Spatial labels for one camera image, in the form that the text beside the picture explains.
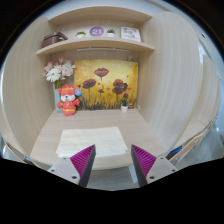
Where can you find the small shelf plant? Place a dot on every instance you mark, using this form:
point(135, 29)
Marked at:
point(110, 33)
point(80, 34)

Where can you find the small potted plant on desk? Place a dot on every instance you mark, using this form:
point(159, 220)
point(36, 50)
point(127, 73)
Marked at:
point(124, 105)

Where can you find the left small shelf plant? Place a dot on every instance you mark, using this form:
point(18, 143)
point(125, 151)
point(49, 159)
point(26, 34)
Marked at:
point(80, 34)

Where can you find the under-shelf light bar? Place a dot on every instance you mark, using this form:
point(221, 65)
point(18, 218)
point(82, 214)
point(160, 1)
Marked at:
point(102, 49)

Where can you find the white framed picture card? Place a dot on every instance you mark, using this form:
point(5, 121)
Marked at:
point(130, 34)

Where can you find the purple round number sign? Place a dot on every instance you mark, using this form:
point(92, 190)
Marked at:
point(96, 31)

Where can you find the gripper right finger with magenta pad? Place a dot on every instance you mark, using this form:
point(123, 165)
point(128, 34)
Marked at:
point(148, 167)

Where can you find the poppy flower painting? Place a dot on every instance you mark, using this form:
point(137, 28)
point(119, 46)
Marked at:
point(106, 82)

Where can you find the cream folded towel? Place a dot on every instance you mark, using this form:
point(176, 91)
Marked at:
point(107, 141)

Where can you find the wooden desk shelf unit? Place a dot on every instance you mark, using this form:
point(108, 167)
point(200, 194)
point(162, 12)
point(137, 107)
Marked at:
point(178, 88)

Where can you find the pale blue vase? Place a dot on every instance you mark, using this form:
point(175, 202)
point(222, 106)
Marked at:
point(57, 99)

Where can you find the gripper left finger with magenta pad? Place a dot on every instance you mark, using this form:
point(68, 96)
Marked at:
point(76, 168)

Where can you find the red plush toy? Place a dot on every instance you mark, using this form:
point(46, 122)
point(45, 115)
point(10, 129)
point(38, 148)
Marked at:
point(69, 99)

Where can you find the right small shelf plant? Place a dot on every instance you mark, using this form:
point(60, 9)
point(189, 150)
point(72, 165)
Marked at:
point(110, 33)

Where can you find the pink white flower bouquet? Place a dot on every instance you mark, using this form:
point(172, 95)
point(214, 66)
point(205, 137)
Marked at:
point(57, 72)

